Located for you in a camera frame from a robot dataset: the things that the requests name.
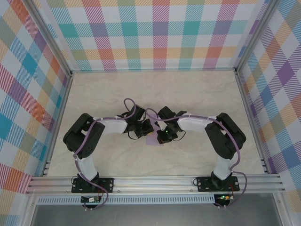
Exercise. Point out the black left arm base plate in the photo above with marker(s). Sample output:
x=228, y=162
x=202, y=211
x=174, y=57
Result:
x=107, y=184

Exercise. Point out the thin aluminium table edge rail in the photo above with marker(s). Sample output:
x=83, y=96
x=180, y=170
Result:
x=152, y=70

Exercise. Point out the aluminium frame post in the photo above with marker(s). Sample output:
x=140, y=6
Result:
x=52, y=40
x=255, y=35

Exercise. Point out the grey metal sheet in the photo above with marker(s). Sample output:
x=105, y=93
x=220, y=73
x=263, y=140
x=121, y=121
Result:
x=152, y=215

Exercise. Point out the small green circuit board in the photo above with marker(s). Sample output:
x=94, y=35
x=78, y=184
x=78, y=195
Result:
x=224, y=197
x=90, y=199

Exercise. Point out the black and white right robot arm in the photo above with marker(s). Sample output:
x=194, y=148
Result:
x=195, y=124

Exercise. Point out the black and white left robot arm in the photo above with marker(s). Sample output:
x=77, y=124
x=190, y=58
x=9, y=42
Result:
x=115, y=127

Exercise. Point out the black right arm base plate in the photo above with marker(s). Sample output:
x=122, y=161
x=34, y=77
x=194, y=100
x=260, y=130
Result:
x=203, y=184

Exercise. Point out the aluminium mounting rail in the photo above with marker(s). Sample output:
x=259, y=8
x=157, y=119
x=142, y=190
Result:
x=152, y=184

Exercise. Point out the purple paper sheet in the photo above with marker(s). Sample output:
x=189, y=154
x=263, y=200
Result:
x=152, y=141

